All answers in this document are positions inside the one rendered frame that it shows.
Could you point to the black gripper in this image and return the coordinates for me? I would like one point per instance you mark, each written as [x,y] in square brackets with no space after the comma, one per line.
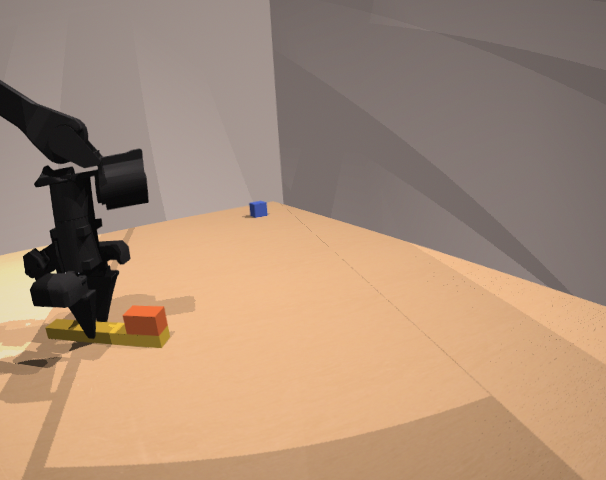
[88,294]

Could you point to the small blue cube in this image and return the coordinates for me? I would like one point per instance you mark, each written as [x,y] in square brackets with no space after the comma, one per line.
[258,209]

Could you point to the yellow bar with orange block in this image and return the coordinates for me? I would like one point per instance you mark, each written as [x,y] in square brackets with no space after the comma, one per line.
[144,326]

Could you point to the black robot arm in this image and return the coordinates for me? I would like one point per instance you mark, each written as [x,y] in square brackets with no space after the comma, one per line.
[120,179]

